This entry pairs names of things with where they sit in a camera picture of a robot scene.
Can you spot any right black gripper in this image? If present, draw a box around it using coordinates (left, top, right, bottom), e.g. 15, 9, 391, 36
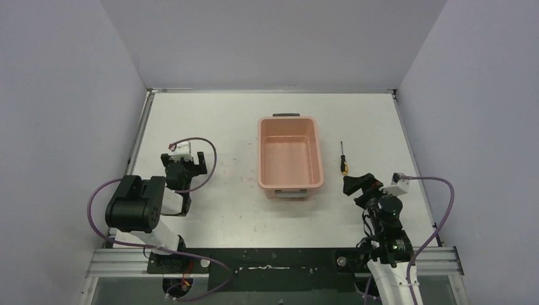
344, 173, 389, 232

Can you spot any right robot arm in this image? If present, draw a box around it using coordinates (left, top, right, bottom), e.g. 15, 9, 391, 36
343, 173, 423, 304

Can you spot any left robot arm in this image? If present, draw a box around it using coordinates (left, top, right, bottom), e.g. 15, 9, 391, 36
105, 152, 208, 274

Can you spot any black yellow screwdriver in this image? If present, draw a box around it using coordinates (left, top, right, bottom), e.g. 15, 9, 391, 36
340, 141, 348, 175

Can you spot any pink plastic bin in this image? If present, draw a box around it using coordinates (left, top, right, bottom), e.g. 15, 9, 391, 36
257, 113, 324, 200

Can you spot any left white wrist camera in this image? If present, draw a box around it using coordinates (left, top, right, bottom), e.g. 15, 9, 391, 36
169, 141, 193, 161

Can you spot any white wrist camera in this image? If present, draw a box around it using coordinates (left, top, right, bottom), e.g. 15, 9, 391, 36
169, 141, 193, 161
379, 173, 409, 197

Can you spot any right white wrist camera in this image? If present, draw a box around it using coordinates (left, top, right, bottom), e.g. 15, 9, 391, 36
379, 173, 409, 197

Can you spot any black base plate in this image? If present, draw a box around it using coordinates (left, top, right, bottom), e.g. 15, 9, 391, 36
145, 248, 376, 294

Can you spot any aluminium frame rail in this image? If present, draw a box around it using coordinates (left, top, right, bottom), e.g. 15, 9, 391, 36
86, 247, 464, 278

